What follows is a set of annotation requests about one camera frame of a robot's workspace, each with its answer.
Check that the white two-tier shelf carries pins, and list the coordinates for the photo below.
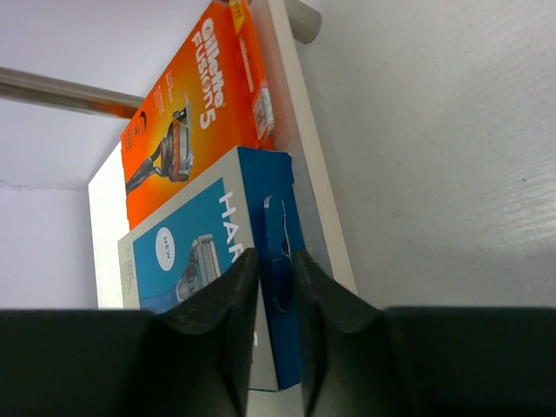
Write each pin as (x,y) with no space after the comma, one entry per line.
(36,227)

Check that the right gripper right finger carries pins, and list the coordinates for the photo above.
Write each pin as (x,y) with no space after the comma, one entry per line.
(357,360)

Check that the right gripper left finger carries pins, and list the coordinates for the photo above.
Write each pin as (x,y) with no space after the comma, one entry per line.
(193,360)

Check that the orange Fusion5 razor box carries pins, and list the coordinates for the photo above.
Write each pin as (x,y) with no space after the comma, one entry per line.
(212,97)

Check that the blue Harry's box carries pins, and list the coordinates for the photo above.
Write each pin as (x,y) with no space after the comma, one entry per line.
(244,200)

